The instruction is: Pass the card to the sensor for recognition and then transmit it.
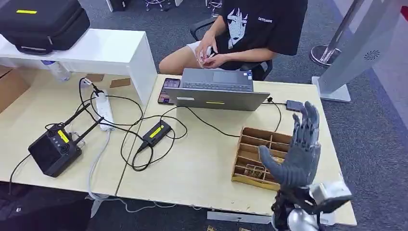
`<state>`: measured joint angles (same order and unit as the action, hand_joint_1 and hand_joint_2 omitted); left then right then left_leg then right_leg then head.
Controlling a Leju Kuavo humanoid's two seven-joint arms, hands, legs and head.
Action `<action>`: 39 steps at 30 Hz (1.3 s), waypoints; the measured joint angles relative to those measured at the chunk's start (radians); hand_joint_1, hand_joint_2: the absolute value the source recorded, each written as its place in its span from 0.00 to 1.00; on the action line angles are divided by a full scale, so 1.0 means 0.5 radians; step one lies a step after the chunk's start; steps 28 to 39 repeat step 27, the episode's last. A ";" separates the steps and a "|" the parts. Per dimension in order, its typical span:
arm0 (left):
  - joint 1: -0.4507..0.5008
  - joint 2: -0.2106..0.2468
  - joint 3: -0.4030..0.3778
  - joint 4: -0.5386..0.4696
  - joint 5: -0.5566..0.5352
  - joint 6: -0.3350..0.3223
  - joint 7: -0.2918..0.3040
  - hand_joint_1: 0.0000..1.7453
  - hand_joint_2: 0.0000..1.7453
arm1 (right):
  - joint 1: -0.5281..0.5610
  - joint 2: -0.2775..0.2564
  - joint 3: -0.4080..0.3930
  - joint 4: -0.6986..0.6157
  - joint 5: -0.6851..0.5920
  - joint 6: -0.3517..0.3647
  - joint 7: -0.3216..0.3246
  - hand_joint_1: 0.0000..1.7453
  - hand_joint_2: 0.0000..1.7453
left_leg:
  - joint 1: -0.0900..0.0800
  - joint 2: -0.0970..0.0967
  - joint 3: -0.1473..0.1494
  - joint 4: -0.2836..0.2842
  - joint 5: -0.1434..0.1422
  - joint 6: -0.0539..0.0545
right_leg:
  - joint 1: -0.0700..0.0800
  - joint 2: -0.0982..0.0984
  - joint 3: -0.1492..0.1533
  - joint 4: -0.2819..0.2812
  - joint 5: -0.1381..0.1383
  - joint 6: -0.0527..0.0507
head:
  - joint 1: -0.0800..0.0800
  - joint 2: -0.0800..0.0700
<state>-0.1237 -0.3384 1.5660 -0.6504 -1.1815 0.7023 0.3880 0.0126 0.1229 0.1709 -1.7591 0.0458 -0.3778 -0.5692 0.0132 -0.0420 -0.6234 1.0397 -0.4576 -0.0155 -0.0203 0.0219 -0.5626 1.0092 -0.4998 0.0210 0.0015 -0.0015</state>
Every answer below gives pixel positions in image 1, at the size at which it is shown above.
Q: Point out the clear water bottle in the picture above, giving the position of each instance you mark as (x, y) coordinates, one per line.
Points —
(59, 70)

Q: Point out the chrome chair base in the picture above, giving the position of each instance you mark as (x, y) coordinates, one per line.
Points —
(156, 3)
(215, 5)

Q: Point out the white power strip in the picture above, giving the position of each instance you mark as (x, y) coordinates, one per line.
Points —
(104, 111)

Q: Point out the black power brick yellow label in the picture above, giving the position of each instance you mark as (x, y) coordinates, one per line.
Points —
(156, 133)

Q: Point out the black smartphone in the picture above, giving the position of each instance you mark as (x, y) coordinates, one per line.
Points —
(167, 91)

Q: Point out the white floor stand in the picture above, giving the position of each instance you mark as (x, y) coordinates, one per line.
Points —
(353, 47)

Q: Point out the person's right hand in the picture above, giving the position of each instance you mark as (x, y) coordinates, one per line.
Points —
(205, 46)

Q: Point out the black plug with white adapter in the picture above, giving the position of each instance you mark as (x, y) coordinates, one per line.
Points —
(95, 89)

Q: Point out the grey metal bracket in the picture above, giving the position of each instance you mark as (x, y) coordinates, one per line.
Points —
(239, 217)

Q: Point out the black router with antennas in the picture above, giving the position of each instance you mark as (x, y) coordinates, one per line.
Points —
(54, 154)

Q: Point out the brown printed card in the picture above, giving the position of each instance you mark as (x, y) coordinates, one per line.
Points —
(281, 159)

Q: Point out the red belt barrier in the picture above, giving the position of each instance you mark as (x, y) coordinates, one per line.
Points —
(404, 12)

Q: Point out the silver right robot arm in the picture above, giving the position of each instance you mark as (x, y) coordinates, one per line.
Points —
(296, 216)

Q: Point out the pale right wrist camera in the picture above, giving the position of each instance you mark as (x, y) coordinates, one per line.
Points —
(331, 193)

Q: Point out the grey laptop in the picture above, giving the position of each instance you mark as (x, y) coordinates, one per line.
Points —
(220, 99)

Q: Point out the black case with yellow tape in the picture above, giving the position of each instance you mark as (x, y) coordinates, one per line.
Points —
(41, 24)

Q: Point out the person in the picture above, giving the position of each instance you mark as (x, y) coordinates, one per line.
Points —
(261, 28)

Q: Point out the person's left hand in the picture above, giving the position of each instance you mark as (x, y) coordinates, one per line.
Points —
(215, 61)

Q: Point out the white bench shelf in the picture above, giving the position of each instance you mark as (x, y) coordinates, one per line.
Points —
(95, 49)

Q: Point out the brown cardboard box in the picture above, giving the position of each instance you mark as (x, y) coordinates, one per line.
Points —
(11, 87)

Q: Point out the brown cardboard piece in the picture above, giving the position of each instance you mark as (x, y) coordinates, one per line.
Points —
(120, 83)
(95, 77)

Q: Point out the black cabinet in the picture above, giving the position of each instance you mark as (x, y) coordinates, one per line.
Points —
(118, 4)

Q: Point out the small black usb hub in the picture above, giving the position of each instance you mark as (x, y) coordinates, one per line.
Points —
(294, 105)

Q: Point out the chrome stanchion post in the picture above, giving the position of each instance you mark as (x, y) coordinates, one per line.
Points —
(328, 47)

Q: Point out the wooden card box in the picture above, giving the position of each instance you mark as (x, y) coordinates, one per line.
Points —
(251, 153)

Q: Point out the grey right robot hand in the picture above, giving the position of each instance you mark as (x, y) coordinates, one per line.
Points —
(301, 159)

